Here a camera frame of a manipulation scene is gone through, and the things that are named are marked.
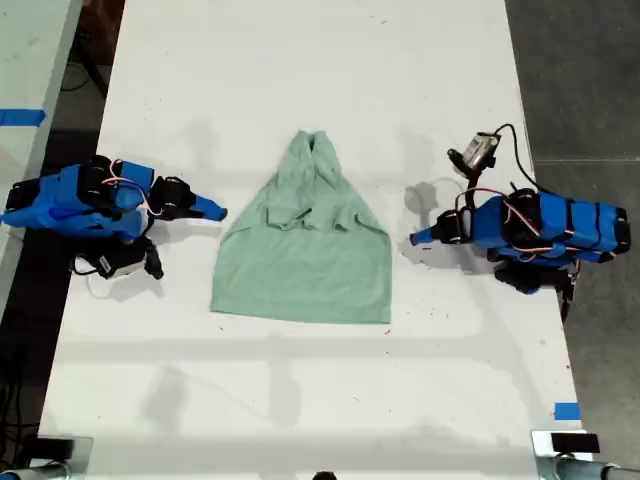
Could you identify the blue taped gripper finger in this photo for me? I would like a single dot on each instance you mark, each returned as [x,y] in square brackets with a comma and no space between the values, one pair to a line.
[424,236]
[210,209]
[187,213]

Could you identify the pale green T-shirt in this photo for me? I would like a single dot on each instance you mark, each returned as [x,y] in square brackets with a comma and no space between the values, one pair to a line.
[300,270]

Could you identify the blue and black robot arm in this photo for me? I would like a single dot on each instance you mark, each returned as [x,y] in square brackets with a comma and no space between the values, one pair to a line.
[560,225]
[65,200]

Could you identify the long blue tape strip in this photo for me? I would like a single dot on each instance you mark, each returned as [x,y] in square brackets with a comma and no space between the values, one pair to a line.
[22,117]

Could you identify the white side table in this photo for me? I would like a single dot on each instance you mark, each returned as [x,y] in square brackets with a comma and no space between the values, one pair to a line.
[30,55]

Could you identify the short blue tape strip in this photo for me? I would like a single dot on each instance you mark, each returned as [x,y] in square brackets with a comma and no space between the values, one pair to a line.
[567,411]

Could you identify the small black box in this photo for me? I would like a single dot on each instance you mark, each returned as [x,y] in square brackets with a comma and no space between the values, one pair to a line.
[575,442]
[55,447]

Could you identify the black round knob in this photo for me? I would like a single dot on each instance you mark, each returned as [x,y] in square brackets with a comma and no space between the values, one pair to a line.
[324,476]

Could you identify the camera black stalk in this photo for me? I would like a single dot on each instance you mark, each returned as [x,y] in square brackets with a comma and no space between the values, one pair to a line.
[472,187]

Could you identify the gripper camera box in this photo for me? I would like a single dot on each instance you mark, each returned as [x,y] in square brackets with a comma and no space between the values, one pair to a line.
[477,150]
[122,262]

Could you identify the metal corner bracket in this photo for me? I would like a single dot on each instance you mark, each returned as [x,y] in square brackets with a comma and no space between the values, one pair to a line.
[82,457]
[542,450]

